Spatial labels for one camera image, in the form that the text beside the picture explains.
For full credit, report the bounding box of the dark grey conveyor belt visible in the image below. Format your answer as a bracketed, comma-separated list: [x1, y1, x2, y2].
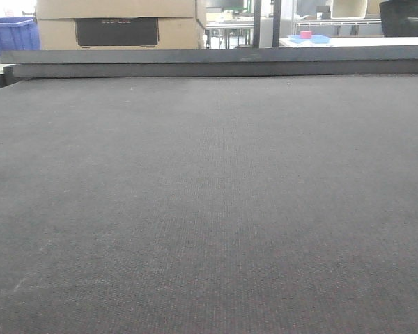
[0, 75, 418, 333]

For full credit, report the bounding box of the blue tray on white table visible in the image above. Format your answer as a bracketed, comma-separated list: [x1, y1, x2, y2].
[288, 35, 331, 45]

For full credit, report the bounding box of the large cardboard box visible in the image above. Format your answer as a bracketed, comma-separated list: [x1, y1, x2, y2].
[36, 0, 206, 50]

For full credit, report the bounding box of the white table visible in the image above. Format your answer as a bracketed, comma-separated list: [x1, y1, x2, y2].
[279, 37, 418, 48]

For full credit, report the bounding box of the blue plastic crate far left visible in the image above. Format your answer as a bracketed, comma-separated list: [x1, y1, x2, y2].
[0, 17, 40, 55]

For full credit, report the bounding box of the black vertical post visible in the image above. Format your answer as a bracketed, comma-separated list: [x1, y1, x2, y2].
[252, 0, 262, 48]

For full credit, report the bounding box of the dark conveyor side rail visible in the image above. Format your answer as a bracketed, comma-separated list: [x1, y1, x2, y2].
[1, 45, 418, 78]

